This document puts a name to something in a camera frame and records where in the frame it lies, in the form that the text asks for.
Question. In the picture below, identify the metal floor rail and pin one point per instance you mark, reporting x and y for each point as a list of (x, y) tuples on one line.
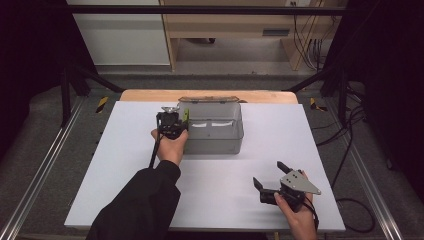
[(370, 180), (40, 166)]

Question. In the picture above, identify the wooden desk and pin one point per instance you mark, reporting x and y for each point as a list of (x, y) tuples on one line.
[(233, 25)]

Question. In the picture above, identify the grey transparent storage box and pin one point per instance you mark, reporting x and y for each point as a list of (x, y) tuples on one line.
[(216, 140)]

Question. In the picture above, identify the black curtain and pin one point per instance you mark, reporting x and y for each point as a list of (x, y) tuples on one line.
[(30, 66), (393, 83)]

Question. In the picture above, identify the green phone case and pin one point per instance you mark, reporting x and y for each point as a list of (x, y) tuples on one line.
[(186, 114)]

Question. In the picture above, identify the black frame stand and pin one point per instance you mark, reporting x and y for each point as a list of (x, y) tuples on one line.
[(341, 96), (66, 96)]

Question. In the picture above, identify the person's right hand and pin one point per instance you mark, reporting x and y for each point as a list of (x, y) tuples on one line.
[(300, 221)]

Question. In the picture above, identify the wooden table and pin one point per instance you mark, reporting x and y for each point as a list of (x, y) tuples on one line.
[(150, 95)]

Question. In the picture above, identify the black frame crossbar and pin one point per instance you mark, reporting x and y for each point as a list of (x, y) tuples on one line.
[(200, 10)]

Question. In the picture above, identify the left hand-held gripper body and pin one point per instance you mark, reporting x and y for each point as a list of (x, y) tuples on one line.
[(169, 123)]

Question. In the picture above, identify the white board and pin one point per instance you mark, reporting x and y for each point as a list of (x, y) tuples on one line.
[(226, 200)]

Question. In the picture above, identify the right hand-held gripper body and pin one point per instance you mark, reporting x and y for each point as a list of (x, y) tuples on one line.
[(298, 183)]

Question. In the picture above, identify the person's left hand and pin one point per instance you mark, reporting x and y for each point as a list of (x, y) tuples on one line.
[(170, 150)]

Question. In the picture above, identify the white cabinet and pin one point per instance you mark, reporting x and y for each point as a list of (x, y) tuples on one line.
[(123, 40)]

